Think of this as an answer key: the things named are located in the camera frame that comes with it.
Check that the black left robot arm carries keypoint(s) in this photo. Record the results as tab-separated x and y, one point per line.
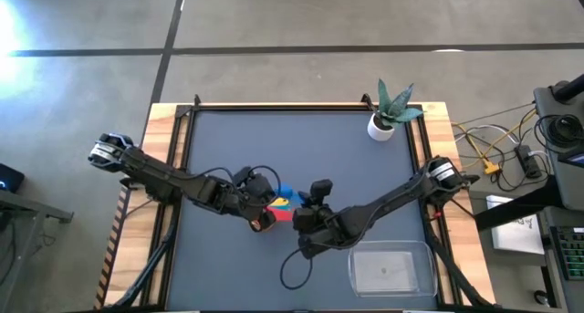
159	178

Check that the clear plastic container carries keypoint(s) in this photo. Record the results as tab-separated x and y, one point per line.
392	269

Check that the grey metal desk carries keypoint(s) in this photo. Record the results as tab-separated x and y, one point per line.
27	205

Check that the black pole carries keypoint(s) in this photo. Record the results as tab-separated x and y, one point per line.
570	89

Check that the yellow measuring cup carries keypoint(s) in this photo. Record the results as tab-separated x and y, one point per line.
279	203

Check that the black diagonal beam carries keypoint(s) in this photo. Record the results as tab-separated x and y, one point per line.
515	208

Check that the blue measuring cup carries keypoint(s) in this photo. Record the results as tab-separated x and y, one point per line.
286	190

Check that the black box with blue light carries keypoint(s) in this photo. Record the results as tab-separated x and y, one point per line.
11	178

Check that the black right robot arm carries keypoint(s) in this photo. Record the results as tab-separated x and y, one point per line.
388	199

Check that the succulent plant in white pot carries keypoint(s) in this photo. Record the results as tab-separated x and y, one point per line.
381	128

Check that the black power strip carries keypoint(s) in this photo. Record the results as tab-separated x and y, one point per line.
529	162

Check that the white paper sheet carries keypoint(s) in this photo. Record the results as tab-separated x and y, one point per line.
520	235

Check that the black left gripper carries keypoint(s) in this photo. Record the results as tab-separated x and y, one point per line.
257	190

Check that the dark grey table mat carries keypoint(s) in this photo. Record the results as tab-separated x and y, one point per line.
228	267

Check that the red measuring cup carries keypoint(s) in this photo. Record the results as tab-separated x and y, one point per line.
284	215

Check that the dark keyboard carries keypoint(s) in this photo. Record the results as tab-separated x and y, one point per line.
572	253

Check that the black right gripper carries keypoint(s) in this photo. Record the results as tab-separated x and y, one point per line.
319	226

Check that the grey equipment cart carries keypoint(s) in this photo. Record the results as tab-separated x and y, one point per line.
545	103

